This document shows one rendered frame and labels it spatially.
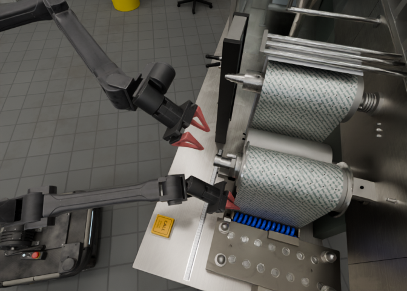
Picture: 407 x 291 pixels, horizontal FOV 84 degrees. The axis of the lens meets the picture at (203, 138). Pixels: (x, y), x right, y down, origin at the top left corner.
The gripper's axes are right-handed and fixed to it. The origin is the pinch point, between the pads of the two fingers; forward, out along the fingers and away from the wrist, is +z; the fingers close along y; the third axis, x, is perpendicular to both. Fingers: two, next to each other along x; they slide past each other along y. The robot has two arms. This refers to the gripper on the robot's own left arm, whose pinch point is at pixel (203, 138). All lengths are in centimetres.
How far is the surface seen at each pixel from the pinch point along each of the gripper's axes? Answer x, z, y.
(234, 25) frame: 8.0, -7.5, -34.7
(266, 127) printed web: 2.1, 20.1, -17.1
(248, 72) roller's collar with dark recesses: 7.3, 2.9, -23.7
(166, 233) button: -36.5, 19.5, 19.8
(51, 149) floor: -202, -34, -28
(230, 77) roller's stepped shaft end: 2.0, 0.6, -23.2
